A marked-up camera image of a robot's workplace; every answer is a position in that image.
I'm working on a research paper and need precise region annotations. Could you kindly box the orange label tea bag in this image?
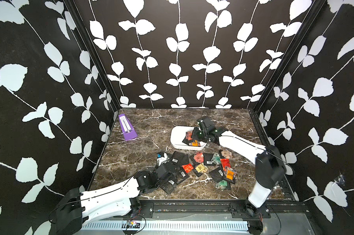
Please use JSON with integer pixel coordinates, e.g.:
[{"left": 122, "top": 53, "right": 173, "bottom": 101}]
[{"left": 191, "top": 140, "right": 200, "bottom": 147}]

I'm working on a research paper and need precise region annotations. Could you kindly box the red label tea bag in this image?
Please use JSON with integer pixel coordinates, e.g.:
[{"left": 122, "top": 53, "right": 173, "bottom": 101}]
[{"left": 185, "top": 131, "right": 194, "bottom": 142}]

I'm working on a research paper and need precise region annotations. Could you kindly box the yellow oolong tea bag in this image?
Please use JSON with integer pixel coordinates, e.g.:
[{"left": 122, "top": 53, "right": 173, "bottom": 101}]
[{"left": 195, "top": 163, "right": 208, "bottom": 173}]

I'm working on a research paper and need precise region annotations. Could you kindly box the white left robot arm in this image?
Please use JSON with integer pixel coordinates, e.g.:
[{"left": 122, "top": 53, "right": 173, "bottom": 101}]
[{"left": 49, "top": 162, "right": 179, "bottom": 235}]

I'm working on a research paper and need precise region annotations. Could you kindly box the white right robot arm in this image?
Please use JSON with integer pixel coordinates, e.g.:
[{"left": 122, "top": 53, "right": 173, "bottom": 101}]
[{"left": 192, "top": 116, "right": 287, "bottom": 211}]

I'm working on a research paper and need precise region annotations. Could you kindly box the black tea bag barcode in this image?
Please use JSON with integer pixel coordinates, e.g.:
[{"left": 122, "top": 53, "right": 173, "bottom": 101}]
[{"left": 203, "top": 153, "right": 215, "bottom": 166}]

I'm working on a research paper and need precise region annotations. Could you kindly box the pink red tea bag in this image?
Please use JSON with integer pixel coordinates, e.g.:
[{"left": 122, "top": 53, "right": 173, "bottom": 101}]
[{"left": 193, "top": 152, "right": 204, "bottom": 164}]

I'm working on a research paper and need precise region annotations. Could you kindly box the green jasmine tea bag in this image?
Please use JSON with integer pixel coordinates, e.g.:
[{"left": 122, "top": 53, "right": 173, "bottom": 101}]
[{"left": 211, "top": 153, "right": 221, "bottom": 165}]

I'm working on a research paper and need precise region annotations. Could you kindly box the white storage box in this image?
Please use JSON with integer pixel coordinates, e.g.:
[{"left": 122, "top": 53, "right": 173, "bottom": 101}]
[{"left": 170, "top": 126, "right": 207, "bottom": 151}]

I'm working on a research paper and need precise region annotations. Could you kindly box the beige tea bag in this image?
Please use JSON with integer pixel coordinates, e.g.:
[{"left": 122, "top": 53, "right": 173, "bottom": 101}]
[{"left": 219, "top": 149, "right": 232, "bottom": 159}]

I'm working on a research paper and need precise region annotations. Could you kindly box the shiny red tea bag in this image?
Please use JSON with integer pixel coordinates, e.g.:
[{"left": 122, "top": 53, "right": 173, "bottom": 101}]
[{"left": 220, "top": 159, "right": 231, "bottom": 169}]

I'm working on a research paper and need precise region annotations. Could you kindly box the large black tea bag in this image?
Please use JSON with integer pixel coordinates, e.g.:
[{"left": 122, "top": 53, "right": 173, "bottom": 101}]
[{"left": 170, "top": 151, "right": 189, "bottom": 166}]

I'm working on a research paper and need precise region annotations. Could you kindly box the orange red foil tea bag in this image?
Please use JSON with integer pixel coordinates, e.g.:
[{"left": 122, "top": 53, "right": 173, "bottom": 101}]
[{"left": 182, "top": 164, "right": 194, "bottom": 173}]

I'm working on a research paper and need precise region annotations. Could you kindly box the black green tea bag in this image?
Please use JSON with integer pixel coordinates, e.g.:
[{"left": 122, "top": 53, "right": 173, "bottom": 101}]
[{"left": 215, "top": 180, "right": 231, "bottom": 190}]

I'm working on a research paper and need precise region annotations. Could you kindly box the purple metronome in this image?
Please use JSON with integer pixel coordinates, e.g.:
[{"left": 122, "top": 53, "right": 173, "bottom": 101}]
[{"left": 118, "top": 114, "right": 138, "bottom": 141}]

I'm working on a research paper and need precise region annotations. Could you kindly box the white cable duct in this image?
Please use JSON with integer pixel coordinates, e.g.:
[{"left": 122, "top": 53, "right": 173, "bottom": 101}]
[{"left": 81, "top": 220, "right": 250, "bottom": 233}]

